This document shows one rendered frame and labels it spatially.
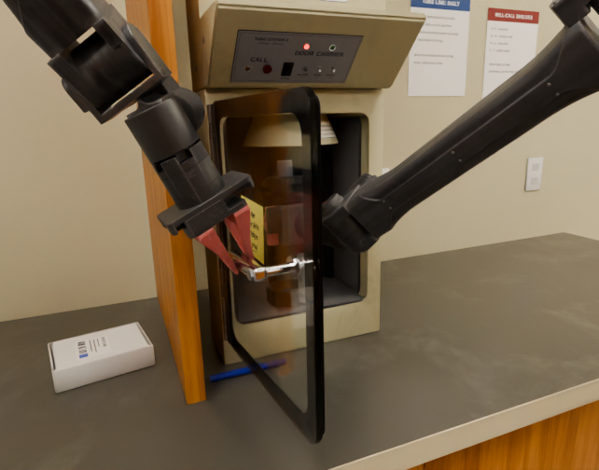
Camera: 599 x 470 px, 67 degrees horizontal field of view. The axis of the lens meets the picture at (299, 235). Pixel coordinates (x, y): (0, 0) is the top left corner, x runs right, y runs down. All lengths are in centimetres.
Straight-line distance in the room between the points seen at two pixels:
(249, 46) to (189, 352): 45
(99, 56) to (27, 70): 71
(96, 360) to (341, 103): 60
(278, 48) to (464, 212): 105
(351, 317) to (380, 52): 48
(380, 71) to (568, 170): 124
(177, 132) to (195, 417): 43
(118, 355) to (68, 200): 45
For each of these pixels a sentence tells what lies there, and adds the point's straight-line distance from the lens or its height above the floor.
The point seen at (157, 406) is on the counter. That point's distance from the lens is 77.
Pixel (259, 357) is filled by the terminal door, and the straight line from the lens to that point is 66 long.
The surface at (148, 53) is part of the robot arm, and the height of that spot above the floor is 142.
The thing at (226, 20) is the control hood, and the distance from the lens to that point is 65.
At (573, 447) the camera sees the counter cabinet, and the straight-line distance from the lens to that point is 100.
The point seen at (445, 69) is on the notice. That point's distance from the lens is 149.
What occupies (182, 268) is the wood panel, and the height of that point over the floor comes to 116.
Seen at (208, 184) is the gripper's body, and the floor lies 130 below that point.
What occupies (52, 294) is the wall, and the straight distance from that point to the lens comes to 122.
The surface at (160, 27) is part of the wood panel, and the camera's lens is 65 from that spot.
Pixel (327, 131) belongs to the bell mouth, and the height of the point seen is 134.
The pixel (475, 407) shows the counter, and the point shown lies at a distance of 76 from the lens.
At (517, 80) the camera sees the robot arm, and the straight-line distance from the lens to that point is 48.
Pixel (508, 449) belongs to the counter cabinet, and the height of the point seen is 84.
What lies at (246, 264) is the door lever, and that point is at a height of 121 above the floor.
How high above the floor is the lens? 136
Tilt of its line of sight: 14 degrees down
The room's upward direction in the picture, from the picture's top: 2 degrees counter-clockwise
